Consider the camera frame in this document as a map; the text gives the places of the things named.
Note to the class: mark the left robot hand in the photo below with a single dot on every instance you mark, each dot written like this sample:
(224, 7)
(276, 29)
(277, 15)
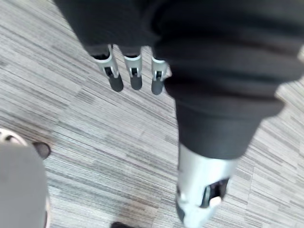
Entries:
(213, 71)

